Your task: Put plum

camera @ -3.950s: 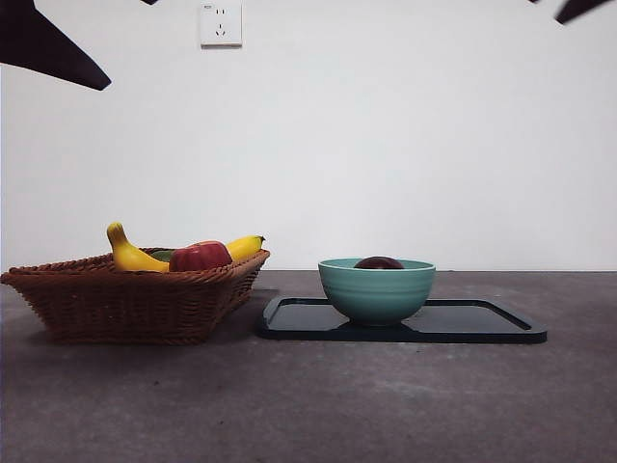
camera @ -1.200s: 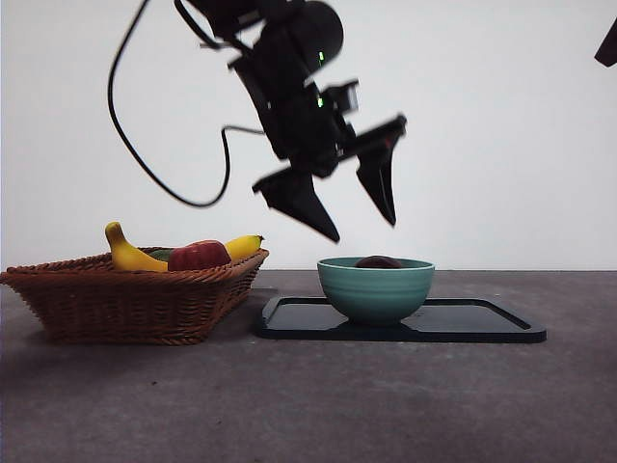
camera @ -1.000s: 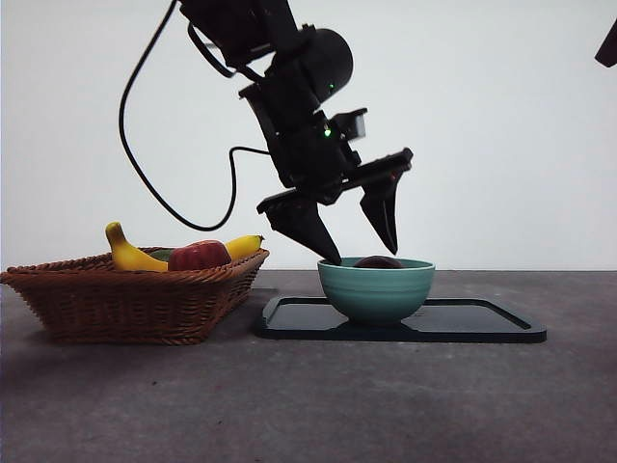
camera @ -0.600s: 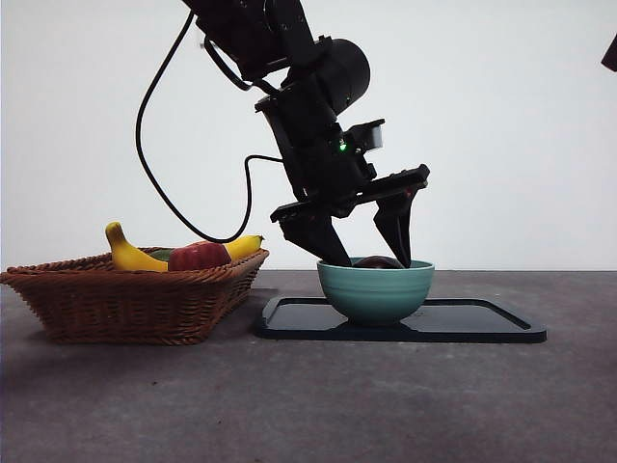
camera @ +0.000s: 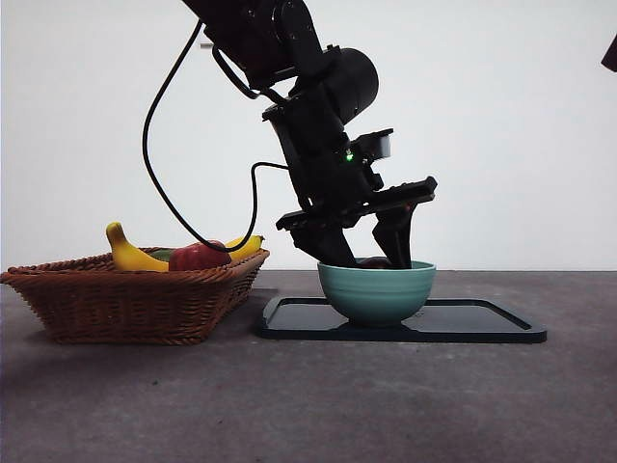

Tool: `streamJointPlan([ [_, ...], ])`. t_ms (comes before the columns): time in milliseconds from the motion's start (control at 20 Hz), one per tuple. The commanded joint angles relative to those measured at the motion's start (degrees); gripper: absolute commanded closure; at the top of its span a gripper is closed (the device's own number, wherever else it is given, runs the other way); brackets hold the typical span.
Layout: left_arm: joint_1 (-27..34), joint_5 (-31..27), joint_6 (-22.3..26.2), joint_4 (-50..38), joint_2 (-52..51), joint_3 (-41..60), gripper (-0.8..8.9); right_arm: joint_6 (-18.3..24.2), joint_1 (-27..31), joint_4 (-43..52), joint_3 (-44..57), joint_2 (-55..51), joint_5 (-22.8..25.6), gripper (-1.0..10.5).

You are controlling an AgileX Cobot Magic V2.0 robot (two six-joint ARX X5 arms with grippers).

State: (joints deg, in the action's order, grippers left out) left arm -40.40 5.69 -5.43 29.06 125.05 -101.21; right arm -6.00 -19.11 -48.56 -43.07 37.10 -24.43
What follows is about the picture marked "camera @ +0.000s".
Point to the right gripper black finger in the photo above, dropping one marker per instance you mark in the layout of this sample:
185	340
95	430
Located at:
611	55

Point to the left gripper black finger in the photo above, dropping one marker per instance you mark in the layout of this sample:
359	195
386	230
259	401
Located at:
397	236
328	246

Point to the dark purple plum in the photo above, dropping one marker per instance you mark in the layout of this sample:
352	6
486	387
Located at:
373	263

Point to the teal ribbed bowl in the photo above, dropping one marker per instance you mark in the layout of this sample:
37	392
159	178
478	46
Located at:
376	294

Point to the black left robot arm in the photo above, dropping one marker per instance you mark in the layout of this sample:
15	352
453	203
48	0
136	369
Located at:
270	34

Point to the black rectangular tray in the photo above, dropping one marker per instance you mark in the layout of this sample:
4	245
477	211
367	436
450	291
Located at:
472	320

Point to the red bell pepper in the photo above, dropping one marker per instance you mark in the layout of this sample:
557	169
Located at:
193	260

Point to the green vegetable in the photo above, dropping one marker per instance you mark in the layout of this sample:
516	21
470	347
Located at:
161	254

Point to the yellow banana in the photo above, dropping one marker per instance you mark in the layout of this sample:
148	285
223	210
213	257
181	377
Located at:
127	255

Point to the brown wicker basket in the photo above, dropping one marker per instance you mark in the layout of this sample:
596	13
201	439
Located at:
130	308

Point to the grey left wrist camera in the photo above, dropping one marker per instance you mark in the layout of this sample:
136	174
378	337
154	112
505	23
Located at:
381	144

